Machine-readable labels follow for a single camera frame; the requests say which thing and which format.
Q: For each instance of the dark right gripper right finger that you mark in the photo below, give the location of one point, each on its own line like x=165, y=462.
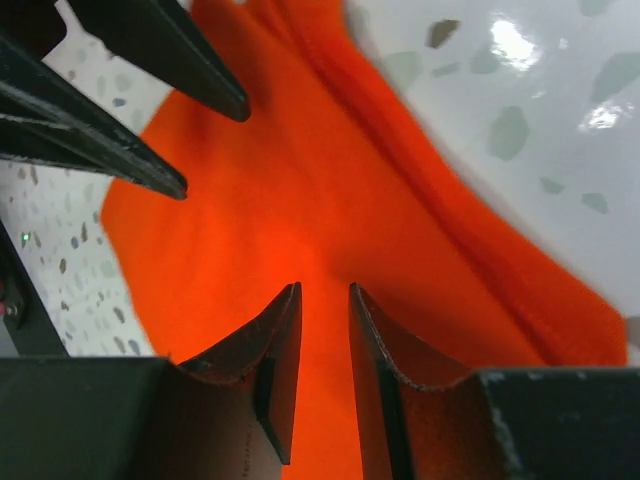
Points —
x=423, y=415

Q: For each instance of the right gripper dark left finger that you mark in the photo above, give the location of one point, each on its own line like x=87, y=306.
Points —
x=226, y=413

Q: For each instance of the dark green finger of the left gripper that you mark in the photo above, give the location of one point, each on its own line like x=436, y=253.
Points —
x=46, y=121
x=160, y=38

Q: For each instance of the orange t-shirt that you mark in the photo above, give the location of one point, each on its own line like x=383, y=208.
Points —
x=331, y=182

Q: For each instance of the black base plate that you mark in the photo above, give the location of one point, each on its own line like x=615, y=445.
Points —
x=22, y=311

